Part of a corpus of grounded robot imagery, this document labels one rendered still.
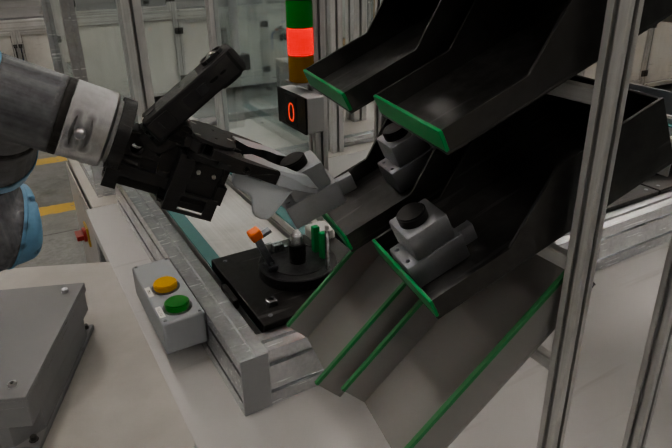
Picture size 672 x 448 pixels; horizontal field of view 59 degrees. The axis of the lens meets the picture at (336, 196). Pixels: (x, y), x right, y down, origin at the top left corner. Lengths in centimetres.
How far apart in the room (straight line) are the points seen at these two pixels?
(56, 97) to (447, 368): 49
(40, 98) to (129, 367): 61
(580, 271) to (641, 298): 72
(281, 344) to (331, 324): 10
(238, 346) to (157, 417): 16
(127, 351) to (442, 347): 60
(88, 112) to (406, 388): 46
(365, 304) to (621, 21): 48
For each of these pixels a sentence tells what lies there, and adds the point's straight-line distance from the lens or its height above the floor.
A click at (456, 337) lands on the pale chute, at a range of 71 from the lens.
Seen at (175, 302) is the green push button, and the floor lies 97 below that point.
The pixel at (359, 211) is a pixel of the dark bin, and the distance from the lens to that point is 72.
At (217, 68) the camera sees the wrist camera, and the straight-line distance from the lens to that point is 59.
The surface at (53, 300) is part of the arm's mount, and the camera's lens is 112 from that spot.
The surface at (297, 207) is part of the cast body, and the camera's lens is 65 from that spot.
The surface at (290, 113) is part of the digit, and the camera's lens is 117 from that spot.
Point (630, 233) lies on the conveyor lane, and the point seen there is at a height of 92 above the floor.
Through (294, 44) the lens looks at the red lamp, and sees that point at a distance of 113.
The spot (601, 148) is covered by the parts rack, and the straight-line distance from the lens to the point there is 54.
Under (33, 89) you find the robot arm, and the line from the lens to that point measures 59.
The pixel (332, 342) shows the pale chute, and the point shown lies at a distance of 82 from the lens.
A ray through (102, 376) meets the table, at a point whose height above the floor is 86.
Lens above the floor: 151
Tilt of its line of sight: 23 degrees down
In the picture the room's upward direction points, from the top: 1 degrees counter-clockwise
